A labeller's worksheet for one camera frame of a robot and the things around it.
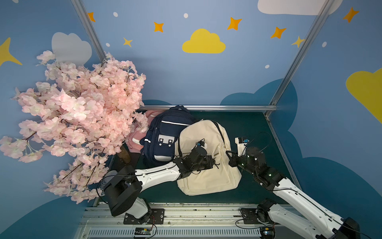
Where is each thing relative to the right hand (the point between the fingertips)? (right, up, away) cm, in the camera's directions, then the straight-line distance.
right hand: (229, 149), depth 78 cm
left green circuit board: (-44, -39, -6) cm, 59 cm away
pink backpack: (-59, +2, +18) cm, 61 cm away
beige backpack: (-2, -13, -3) cm, 14 cm away
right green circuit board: (+18, -41, -5) cm, 45 cm away
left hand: (-6, -6, +1) cm, 8 cm away
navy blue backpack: (-41, +6, +18) cm, 45 cm away
